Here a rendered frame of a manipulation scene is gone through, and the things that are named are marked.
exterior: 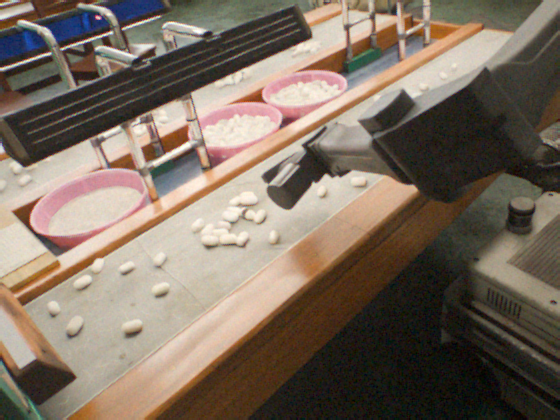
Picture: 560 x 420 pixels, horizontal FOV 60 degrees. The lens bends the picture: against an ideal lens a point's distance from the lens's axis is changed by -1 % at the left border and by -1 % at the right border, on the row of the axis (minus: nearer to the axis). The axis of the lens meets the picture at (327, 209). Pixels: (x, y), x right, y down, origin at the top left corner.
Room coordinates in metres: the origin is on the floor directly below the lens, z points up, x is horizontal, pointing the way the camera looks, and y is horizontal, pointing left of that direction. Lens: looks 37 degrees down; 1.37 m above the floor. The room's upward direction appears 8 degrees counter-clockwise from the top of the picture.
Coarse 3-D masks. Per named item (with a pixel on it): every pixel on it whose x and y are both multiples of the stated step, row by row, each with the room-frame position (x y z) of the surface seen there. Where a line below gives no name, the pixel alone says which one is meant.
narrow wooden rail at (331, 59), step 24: (384, 24) 2.01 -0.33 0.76; (408, 24) 2.07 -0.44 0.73; (336, 48) 1.80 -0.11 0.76; (360, 48) 1.86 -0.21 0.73; (384, 48) 1.96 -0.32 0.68; (288, 72) 1.62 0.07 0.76; (336, 72) 1.76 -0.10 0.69; (240, 96) 1.47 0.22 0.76; (144, 144) 1.23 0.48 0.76; (168, 144) 1.27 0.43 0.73; (96, 168) 1.13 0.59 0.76; (120, 168) 1.17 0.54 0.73; (48, 192) 1.04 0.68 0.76; (24, 216) 0.99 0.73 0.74
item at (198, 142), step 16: (176, 32) 1.00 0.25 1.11; (192, 32) 0.96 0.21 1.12; (208, 32) 0.94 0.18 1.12; (96, 64) 0.94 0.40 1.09; (128, 64) 0.84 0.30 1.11; (192, 112) 1.05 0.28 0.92; (128, 128) 0.94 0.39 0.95; (192, 128) 1.04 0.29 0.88; (128, 144) 0.94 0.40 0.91; (192, 144) 1.03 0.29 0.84; (144, 160) 0.95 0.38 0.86; (160, 160) 0.98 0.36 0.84; (208, 160) 1.06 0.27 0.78; (144, 176) 0.94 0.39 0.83
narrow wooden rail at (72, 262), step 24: (480, 24) 1.85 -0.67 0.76; (432, 48) 1.67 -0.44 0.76; (384, 72) 1.51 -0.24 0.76; (408, 72) 1.52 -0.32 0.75; (360, 96) 1.35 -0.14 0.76; (312, 120) 1.23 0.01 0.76; (264, 144) 1.13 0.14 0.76; (288, 144) 1.15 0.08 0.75; (216, 168) 1.04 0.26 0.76; (240, 168) 1.04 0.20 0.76; (192, 192) 0.95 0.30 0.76; (144, 216) 0.88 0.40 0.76; (168, 216) 0.89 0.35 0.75; (96, 240) 0.82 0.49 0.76; (120, 240) 0.82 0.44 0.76; (72, 264) 0.75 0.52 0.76; (24, 288) 0.70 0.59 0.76; (48, 288) 0.71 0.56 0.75
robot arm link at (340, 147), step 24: (384, 96) 0.43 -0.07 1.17; (408, 96) 0.39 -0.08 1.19; (360, 120) 0.42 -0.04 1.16; (384, 120) 0.38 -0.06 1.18; (312, 144) 0.69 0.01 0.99; (336, 144) 0.58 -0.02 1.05; (360, 144) 0.48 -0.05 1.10; (336, 168) 0.64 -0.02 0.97; (360, 168) 0.51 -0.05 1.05; (384, 168) 0.42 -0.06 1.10; (456, 192) 0.35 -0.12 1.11
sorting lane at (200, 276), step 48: (480, 48) 1.67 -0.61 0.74; (240, 192) 0.96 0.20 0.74; (336, 192) 0.91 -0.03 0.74; (144, 240) 0.83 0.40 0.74; (192, 240) 0.80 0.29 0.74; (288, 240) 0.76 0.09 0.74; (96, 288) 0.70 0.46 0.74; (144, 288) 0.68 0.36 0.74; (192, 288) 0.66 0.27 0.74; (48, 336) 0.59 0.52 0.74; (96, 336) 0.57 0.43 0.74; (144, 336) 0.56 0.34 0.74; (96, 384) 0.48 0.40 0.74
